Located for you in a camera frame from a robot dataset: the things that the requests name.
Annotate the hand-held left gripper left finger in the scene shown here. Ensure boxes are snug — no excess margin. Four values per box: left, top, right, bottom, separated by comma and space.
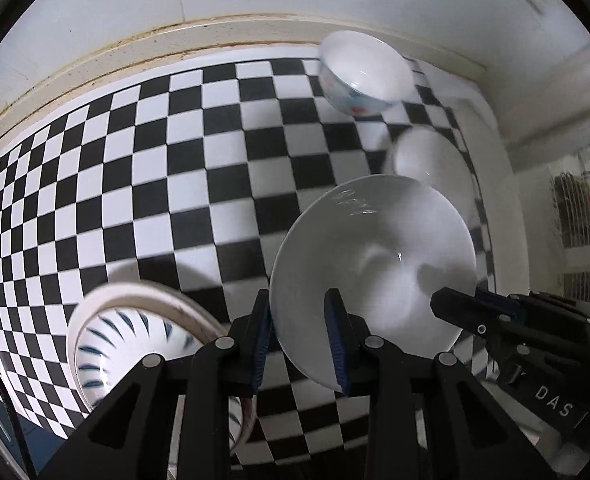
45, 289, 276, 480

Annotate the striped blue white plate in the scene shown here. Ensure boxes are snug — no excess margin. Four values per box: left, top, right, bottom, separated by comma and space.
66, 282, 257, 457

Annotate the wide white bowl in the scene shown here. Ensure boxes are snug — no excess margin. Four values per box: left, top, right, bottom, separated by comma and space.
269, 174, 478, 392

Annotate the black and white checkered mat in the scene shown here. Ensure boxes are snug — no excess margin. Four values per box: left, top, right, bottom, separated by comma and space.
0, 57, 496, 472

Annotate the white bowl with painted pattern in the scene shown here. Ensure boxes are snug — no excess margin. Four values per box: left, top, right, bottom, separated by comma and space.
318, 30, 415, 116

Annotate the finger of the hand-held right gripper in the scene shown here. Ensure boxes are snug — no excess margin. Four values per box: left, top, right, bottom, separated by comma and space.
430, 285, 523, 337

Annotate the deep white bowl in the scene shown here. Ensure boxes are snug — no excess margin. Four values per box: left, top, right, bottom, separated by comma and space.
386, 126, 482, 223

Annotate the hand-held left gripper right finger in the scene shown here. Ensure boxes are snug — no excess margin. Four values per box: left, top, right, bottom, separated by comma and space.
323, 287, 558, 480

